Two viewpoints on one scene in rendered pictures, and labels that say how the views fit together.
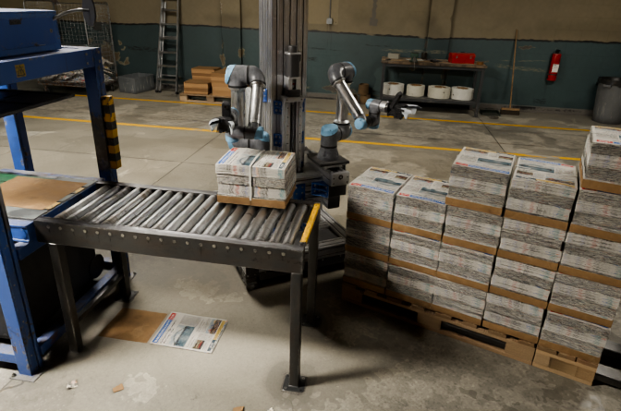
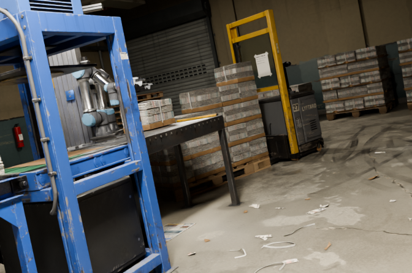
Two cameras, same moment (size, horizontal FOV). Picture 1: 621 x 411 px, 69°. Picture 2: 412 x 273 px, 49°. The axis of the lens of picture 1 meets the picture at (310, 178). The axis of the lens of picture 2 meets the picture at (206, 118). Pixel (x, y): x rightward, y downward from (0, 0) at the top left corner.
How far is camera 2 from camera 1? 3.86 m
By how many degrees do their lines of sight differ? 68
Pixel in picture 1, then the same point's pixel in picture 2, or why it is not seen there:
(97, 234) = (156, 138)
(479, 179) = (210, 92)
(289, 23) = not seen: hidden behind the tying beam
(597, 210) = (244, 89)
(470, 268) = not seen: hidden behind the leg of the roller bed
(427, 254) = (205, 142)
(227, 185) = (151, 116)
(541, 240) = (236, 110)
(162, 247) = (182, 135)
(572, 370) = (264, 164)
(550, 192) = (231, 88)
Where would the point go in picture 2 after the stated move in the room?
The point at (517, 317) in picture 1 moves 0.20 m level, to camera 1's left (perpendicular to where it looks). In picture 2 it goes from (243, 151) to (238, 154)
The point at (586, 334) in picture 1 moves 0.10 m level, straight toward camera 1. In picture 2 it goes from (261, 144) to (266, 144)
